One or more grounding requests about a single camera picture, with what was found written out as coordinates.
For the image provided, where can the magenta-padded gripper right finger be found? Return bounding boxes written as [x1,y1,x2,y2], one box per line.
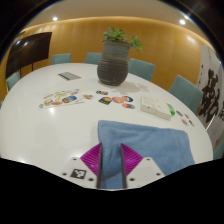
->
[119,143,166,189]

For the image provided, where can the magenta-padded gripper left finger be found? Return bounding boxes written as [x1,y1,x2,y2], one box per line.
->
[61,142,104,189]

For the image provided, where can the blue towel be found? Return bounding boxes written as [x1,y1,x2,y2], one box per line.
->
[97,119,196,190]

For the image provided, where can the orange and blue sticker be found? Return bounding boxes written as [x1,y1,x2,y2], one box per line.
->
[121,102,136,110]

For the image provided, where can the white flat box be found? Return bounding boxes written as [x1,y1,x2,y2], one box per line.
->
[139,94,173,121]

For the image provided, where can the blue-rimmed round sticker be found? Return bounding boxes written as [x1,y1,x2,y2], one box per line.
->
[121,95,134,103]

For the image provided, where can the black square sticker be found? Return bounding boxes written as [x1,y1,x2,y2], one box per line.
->
[98,96,113,106]

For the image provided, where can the orange round sticker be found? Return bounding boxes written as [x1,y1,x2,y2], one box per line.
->
[111,96,124,104]

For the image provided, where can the green small pack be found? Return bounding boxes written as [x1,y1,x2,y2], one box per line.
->
[166,103,176,117]

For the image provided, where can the printed sticker sheet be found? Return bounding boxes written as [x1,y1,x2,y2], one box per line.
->
[38,88,85,110]

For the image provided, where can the teal chairs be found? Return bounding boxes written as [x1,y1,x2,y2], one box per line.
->
[0,52,224,161]

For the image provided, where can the potted plant in grey vase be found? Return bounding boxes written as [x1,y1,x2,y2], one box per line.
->
[96,27,145,87]

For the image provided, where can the calligraphy folding screen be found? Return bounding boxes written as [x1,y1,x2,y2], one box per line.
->
[196,44,224,151]

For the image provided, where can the black wall screen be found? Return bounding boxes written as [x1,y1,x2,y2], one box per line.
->
[5,31,53,79]

